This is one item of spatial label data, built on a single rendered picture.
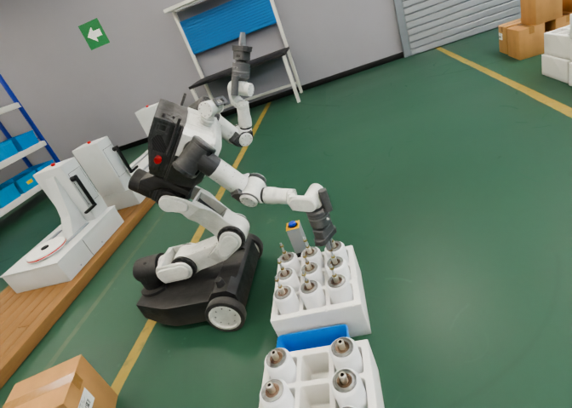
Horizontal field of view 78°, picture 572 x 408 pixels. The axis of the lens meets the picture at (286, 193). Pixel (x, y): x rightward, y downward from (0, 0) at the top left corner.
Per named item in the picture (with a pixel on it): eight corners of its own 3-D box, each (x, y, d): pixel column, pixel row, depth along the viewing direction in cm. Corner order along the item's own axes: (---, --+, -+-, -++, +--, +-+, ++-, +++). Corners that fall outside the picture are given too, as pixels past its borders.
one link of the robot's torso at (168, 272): (163, 286, 194) (151, 268, 189) (176, 262, 212) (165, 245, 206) (196, 279, 189) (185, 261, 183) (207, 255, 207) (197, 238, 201)
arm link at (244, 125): (253, 109, 183) (257, 141, 195) (245, 102, 190) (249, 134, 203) (234, 115, 180) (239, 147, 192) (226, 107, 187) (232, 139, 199)
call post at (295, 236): (304, 276, 195) (285, 231, 182) (305, 267, 201) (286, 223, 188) (317, 273, 194) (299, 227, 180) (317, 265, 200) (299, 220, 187)
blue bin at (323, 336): (284, 377, 146) (274, 359, 140) (287, 353, 155) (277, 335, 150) (357, 366, 139) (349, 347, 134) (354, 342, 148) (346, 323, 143)
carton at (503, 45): (527, 43, 418) (526, 16, 405) (536, 45, 398) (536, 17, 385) (499, 51, 426) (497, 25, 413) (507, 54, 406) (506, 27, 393)
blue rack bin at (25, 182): (1, 200, 547) (-9, 189, 538) (20, 188, 580) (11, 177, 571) (25, 193, 534) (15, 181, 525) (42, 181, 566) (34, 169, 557)
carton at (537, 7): (562, 16, 353) (562, -17, 340) (535, 25, 358) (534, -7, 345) (545, 15, 379) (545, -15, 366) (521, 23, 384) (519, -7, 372)
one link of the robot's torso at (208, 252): (162, 269, 188) (227, 227, 170) (176, 246, 205) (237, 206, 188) (183, 288, 193) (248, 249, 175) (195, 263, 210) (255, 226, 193)
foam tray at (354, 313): (283, 349, 158) (270, 321, 150) (289, 287, 192) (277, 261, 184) (371, 334, 149) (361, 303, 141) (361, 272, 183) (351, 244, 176)
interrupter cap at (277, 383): (260, 404, 112) (259, 403, 111) (263, 382, 118) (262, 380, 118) (283, 401, 110) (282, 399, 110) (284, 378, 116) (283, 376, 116)
